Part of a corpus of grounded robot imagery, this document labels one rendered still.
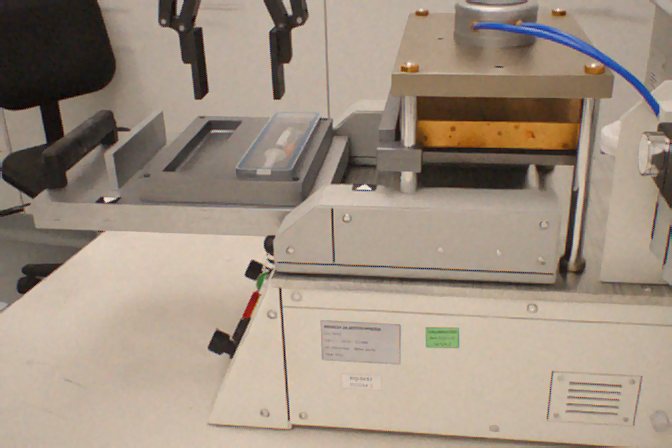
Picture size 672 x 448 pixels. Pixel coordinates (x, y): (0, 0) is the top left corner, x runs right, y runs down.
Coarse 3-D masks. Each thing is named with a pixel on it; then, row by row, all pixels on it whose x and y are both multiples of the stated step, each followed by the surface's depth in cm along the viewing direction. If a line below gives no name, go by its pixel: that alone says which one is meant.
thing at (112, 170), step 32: (160, 128) 91; (96, 160) 89; (128, 160) 83; (64, 192) 80; (96, 192) 80; (128, 192) 80; (64, 224) 79; (96, 224) 78; (128, 224) 78; (160, 224) 77; (192, 224) 77; (224, 224) 76; (256, 224) 76
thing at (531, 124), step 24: (432, 120) 70; (456, 120) 70; (480, 120) 69; (504, 120) 69; (528, 120) 69; (552, 120) 69; (576, 120) 69; (432, 144) 71; (456, 144) 70; (480, 144) 70; (504, 144) 70; (528, 144) 69; (552, 144) 69
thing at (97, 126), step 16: (112, 112) 93; (80, 128) 86; (96, 128) 88; (112, 128) 92; (64, 144) 82; (80, 144) 85; (48, 160) 80; (64, 160) 81; (48, 176) 81; (64, 176) 81
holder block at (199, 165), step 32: (192, 128) 90; (224, 128) 93; (256, 128) 89; (320, 128) 89; (160, 160) 81; (192, 160) 85; (224, 160) 80; (320, 160) 84; (160, 192) 77; (192, 192) 76; (224, 192) 76; (256, 192) 75; (288, 192) 75
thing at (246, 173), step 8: (320, 120) 90; (264, 128) 87; (312, 136) 85; (304, 144) 81; (304, 152) 81; (240, 160) 77; (296, 160) 77; (296, 168) 77; (240, 176) 76; (248, 176) 76; (256, 176) 76; (264, 176) 75; (272, 176) 75; (280, 176) 75; (288, 176) 75
